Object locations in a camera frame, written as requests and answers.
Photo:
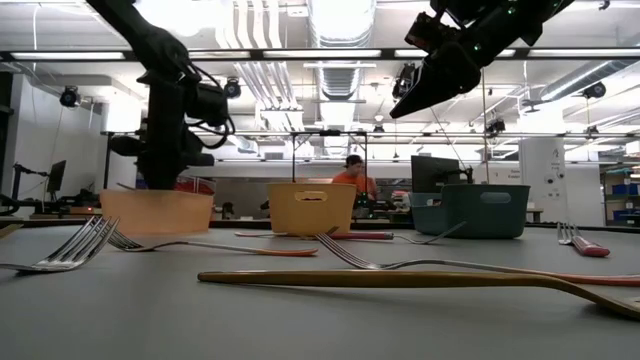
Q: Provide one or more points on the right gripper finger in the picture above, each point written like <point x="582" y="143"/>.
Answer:
<point x="440" y="75"/>

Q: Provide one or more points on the black monitor on arm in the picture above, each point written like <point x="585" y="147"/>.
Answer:
<point x="56" y="175"/>

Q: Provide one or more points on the red background crates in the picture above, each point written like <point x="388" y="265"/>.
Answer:
<point x="200" y="186"/>

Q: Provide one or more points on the peach translucent plastic bin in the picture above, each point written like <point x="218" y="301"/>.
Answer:
<point x="155" y="212"/>

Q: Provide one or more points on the black ceiling spotlight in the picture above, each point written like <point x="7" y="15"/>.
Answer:
<point x="595" y="90"/>
<point x="234" y="90"/>
<point x="402" y="82"/>
<point x="70" y="96"/>
<point x="495" y="125"/>

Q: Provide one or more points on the black desk monitor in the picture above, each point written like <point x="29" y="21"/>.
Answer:
<point x="432" y="172"/>

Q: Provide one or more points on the person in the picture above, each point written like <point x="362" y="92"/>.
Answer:
<point x="355" y="177"/>

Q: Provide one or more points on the yellow plastic bin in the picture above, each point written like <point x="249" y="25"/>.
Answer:
<point x="312" y="215"/>

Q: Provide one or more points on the teal plastic bin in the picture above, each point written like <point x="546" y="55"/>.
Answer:
<point x="480" y="215"/>

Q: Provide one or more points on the storage shelf with blue bins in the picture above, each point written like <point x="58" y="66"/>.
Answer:
<point x="622" y="190"/>

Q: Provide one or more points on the grey table mat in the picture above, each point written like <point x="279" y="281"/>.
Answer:
<point x="320" y="340"/>

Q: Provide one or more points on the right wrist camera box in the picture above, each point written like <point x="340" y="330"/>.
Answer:
<point x="425" y="32"/>

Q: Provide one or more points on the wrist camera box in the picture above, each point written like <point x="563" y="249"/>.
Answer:
<point x="207" y="105"/>
<point x="425" y="32"/>

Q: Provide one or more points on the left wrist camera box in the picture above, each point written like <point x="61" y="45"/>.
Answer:
<point x="207" y="105"/>

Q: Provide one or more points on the black table frame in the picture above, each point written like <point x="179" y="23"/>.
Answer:
<point x="240" y="223"/>

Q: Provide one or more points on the silver corrugated ceiling duct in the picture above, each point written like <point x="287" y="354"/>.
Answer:
<point x="341" y="80"/>

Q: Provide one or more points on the black background workstation frame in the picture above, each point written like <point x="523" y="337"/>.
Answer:
<point x="293" y="160"/>

